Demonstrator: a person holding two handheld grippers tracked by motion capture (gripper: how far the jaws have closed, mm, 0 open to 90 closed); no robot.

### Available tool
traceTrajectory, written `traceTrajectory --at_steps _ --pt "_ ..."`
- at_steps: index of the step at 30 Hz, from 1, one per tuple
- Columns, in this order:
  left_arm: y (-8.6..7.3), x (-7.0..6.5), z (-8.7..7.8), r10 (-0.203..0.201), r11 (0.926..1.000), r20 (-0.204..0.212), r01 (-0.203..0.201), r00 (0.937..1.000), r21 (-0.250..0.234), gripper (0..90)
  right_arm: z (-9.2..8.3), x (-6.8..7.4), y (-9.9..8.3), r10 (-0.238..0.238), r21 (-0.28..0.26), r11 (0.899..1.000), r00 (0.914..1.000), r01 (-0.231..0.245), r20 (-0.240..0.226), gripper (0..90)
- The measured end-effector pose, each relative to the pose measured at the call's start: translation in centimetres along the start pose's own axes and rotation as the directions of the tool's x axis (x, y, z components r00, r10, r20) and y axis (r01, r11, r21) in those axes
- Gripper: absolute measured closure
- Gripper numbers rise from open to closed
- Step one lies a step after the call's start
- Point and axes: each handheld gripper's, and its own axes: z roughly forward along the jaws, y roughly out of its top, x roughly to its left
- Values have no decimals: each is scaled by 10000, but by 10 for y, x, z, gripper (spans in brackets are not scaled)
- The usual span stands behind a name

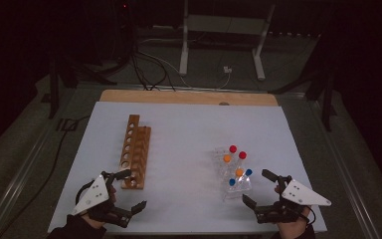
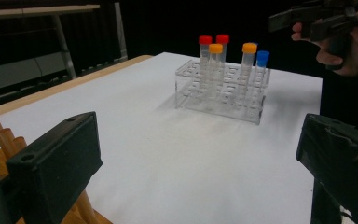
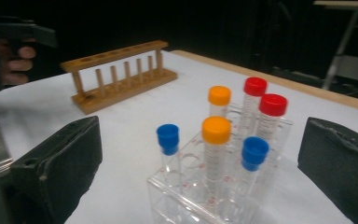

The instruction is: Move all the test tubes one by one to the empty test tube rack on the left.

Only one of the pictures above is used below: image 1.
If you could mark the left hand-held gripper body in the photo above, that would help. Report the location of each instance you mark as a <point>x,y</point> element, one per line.
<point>94,195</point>

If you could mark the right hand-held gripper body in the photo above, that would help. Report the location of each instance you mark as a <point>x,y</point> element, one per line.
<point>298,195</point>

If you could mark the clear plastic tube rack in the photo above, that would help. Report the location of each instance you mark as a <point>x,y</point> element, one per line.
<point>235,191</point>

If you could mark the blue-capped test tube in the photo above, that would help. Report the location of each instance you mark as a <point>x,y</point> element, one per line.
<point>248,172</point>
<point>232,182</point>

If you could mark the wooden test tube rack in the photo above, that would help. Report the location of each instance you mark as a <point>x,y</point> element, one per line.
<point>139,149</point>

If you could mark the orange-capped test tube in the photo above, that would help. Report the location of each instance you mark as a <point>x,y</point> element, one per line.
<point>239,172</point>
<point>227,158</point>

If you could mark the red-capped test tube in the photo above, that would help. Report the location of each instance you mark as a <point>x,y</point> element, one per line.
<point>232,148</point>
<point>242,155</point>

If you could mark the person's left hand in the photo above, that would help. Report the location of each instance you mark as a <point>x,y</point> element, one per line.
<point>94,222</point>

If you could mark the person's right hand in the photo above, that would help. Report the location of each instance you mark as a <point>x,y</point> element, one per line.
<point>291,229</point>

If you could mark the white table mat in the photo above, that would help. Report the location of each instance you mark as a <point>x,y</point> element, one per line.
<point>185,132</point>

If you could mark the black stand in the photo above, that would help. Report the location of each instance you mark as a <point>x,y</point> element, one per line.
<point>53,93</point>
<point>326,106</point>

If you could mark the white plug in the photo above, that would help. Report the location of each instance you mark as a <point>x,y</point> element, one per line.
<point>227,69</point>

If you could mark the metal floor rail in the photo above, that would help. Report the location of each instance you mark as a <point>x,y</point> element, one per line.
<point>16,181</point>
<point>344,172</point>

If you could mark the white metal stand frame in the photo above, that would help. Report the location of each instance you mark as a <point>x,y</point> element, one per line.
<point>184,49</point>

